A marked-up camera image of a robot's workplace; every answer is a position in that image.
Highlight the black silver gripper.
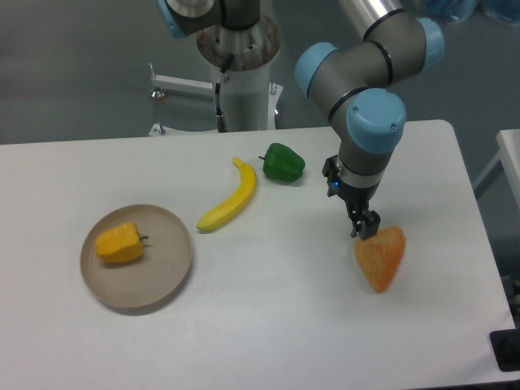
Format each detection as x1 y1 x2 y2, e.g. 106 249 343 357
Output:
322 155 383 241

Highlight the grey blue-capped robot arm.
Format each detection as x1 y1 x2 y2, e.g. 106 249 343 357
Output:
158 1 444 239

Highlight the green bell pepper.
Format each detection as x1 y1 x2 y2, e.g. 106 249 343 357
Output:
259 143 306 183

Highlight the beige round plate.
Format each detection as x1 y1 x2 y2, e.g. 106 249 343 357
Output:
80 204 193 315

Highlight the yellow bell pepper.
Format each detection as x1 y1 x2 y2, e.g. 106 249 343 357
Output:
95 222 148 264

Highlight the orange mango slice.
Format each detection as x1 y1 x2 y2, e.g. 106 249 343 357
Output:
355 226 406 293

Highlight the yellow banana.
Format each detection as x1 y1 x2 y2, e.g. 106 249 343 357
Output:
197 157 257 233

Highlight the white side table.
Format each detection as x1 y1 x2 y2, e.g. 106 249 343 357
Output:
472 128 519 204

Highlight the black device at table edge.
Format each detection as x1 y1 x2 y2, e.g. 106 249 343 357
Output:
489 328 519 372

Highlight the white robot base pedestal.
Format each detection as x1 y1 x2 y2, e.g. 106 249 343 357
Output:
146 14 284 137

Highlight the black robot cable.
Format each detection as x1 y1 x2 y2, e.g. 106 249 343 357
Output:
214 53 236 133

